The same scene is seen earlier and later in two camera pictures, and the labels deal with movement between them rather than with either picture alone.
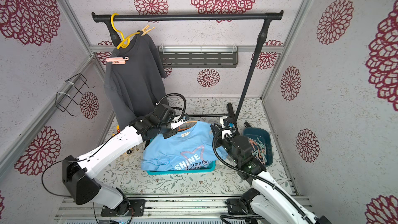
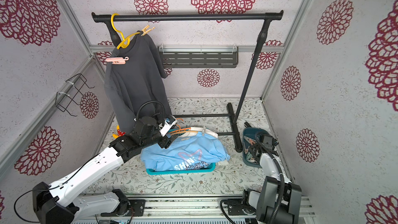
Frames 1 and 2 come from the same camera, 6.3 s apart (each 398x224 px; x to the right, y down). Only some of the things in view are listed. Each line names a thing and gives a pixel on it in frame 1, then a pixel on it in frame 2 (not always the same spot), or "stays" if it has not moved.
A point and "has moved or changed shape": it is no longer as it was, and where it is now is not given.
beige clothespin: [144, 31] stays
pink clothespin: [117, 60] stays
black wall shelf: [198, 56] stays
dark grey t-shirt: [134, 78] stays
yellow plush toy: [118, 130] stays
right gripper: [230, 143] → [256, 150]
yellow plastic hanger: [125, 43] stays
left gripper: [170, 134] → [167, 141]
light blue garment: [195, 148] has moved or changed shape
